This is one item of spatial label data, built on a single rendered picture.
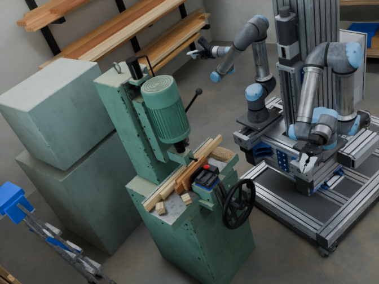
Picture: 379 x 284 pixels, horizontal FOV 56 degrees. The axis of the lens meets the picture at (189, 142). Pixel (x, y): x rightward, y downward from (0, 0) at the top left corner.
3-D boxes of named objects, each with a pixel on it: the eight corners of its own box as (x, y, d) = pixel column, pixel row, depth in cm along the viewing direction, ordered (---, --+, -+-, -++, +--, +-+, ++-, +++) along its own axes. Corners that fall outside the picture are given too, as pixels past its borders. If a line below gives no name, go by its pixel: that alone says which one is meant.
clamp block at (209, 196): (213, 205, 189) (209, 194, 183) (194, 196, 197) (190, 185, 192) (229, 186, 196) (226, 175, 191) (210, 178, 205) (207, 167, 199)
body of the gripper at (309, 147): (318, 168, 153) (327, 147, 158) (320, 155, 146) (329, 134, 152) (300, 162, 156) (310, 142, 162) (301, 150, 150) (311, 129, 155)
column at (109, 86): (159, 187, 221) (115, 87, 178) (136, 176, 235) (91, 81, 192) (183, 164, 232) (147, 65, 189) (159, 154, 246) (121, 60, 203)
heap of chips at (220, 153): (227, 162, 207) (225, 158, 205) (208, 155, 216) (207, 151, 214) (236, 152, 212) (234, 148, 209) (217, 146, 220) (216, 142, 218)
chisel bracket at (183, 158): (188, 168, 199) (184, 157, 194) (170, 161, 208) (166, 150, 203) (195, 160, 203) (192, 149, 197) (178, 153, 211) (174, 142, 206)
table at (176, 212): (187, 240, 179) (184, 233, 176) (147, 217, 199) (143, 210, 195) (252, 164, 209) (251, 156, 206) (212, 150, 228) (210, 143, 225)
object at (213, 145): (164, 199, 197) (162, 195, 195) (161, 198, 198) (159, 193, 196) (223, 140, 224) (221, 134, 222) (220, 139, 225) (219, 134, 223)
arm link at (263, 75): (252, 98, 248) (239, 22, 215) (263, 87, 256) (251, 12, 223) (268, 101, 241) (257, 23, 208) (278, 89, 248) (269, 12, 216)
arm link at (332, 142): (315, 136, 177) (313, 120, 170) (339, 140, 171) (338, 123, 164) (311, 148, 173) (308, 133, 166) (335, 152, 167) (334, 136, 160)
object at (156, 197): (148, 212, 193) (145, 205, 190) (145, 211, 194) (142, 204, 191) (214, 145, 222) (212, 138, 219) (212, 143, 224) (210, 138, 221)
